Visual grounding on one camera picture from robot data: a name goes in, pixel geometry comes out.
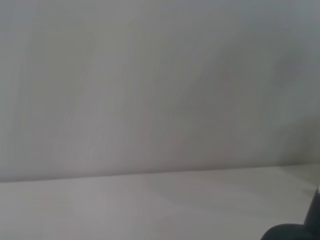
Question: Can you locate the dark cup with white interior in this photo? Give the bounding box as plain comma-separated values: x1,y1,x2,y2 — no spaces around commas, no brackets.
261,186,320,240

